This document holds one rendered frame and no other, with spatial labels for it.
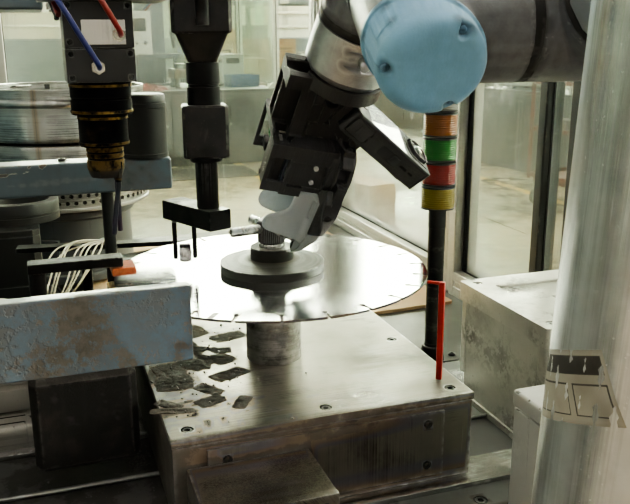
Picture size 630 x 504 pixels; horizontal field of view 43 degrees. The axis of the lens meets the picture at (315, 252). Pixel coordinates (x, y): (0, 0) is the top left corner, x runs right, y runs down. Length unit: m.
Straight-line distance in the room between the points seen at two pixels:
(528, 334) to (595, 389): 0.63
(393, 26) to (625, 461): 0.34
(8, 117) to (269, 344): 0.75
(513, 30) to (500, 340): 0.46
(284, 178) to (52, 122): 0.76
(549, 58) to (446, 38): 0.09
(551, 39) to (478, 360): 0.50
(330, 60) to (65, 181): 0.45
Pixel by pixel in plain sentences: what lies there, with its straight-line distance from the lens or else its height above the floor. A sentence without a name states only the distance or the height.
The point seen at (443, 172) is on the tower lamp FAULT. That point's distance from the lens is 1.05.
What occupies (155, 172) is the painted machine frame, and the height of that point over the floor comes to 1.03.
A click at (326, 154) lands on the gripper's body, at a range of 0.71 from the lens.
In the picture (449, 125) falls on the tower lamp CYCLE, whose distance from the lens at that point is 1.04.
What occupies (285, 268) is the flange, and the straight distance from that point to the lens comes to 0.82.
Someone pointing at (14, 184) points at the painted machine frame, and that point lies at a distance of 1.00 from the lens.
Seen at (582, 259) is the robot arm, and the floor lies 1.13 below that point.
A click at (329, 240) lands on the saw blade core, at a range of 0.97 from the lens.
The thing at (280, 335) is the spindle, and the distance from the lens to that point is 0.85.
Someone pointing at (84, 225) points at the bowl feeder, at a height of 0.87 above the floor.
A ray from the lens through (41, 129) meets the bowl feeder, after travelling 1.42.
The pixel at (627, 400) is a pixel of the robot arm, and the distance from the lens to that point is 0.24.
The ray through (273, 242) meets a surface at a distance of 0.83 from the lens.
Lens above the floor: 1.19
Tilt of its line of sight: 15 degrees down
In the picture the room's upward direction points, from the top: straight up
